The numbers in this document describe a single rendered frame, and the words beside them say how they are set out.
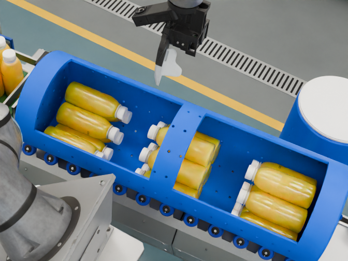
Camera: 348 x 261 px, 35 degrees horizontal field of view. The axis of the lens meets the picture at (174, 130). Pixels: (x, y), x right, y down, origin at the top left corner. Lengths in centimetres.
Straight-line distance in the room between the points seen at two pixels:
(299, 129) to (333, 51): 187
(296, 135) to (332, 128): 12
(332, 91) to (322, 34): 186
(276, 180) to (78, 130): 58
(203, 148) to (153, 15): 43
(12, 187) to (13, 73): 80
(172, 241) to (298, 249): 41
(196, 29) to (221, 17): 247
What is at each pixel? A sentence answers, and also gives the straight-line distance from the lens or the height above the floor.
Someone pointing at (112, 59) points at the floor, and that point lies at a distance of 326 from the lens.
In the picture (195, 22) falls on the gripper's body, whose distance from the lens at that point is 115.
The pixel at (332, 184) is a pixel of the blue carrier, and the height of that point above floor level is 123.
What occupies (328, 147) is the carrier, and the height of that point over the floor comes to 99.
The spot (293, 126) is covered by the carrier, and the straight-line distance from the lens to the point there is 184.
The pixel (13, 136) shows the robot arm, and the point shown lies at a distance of 116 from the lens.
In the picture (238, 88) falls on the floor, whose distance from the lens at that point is 321.
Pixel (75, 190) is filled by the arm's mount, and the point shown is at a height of 132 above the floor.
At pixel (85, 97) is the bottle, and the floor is 112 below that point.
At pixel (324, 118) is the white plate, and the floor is 104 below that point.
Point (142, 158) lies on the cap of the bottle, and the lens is 149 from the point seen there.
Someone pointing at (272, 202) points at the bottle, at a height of 113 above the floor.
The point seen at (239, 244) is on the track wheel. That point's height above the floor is 96.
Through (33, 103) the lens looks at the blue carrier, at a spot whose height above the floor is 119.
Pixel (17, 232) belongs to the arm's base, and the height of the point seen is 138.
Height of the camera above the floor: 233
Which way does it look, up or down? 52 degrees down
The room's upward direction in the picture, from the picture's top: 10 degrees clockwise
